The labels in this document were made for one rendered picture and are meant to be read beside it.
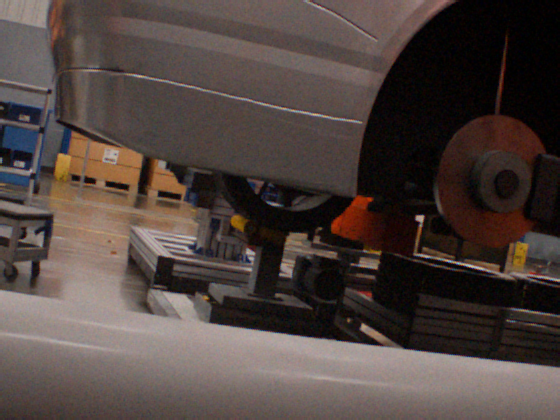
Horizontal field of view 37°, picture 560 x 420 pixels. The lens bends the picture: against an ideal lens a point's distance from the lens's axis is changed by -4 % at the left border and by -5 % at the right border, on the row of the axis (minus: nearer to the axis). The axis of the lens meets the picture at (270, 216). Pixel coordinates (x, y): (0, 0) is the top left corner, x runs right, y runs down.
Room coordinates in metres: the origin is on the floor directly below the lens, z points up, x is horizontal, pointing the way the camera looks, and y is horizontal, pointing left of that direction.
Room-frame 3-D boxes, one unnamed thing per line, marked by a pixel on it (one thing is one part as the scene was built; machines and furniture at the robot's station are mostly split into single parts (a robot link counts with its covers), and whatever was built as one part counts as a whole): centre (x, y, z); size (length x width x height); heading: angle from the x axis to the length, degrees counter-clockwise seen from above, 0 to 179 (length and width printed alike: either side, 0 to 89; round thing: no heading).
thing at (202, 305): (3.75, -0.03, 0.13); 0.50 x 0.36 x 0.10; 106
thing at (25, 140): (9.59, 2.96, 0.49); 0.64 x 0.54 x 0.97; 23
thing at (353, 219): (3.96, -0.50, 0.69); 0.52 x 0.17 x 0.35; 16
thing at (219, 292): (3.75, -0.03, 0.32); 0.40 x 0.30 x 0.28; 106
